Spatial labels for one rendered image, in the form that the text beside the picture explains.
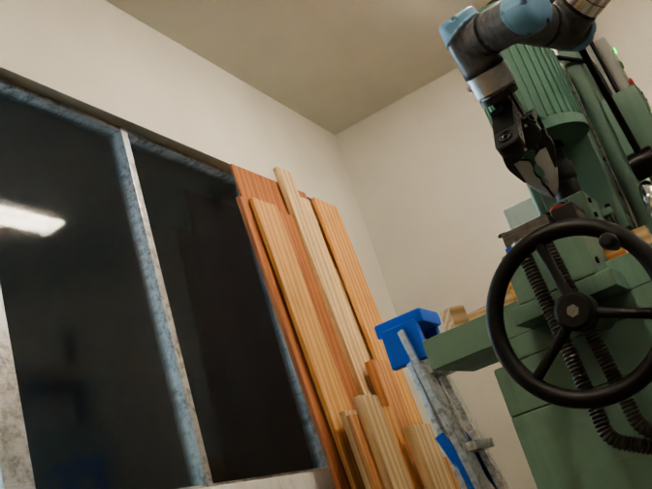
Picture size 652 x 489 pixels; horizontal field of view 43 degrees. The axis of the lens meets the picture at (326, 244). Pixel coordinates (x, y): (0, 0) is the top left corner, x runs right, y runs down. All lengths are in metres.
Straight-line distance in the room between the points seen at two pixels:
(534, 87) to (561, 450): 0.69
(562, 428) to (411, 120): 3.22
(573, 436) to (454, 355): 0.26
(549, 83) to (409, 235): 2.76
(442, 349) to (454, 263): 2.72
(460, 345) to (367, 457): 1.35
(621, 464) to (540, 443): 0.14
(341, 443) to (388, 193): 1.91
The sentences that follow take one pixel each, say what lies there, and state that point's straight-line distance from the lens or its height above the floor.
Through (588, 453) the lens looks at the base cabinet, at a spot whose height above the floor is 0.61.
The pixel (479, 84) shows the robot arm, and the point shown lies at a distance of 1.48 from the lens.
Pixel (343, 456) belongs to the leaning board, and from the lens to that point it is 2.93.
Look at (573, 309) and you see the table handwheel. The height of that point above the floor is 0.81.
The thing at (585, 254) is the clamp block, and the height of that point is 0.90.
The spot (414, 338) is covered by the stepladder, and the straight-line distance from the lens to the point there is 2.44.
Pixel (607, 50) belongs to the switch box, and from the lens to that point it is 2.06.
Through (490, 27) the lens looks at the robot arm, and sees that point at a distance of 1.43.
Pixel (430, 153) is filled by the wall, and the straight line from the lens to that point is 4.45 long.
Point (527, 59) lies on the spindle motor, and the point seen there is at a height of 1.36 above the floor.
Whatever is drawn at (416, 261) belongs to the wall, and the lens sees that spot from 4.35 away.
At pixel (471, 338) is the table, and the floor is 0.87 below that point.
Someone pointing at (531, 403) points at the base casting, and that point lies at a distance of 1.51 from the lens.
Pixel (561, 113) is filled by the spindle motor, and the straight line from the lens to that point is 1.68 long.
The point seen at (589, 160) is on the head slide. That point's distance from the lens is 1.79.
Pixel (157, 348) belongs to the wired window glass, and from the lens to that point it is 2.69.
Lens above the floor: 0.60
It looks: 19 degrees up
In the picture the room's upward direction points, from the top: 18 degrees counter-clockwise
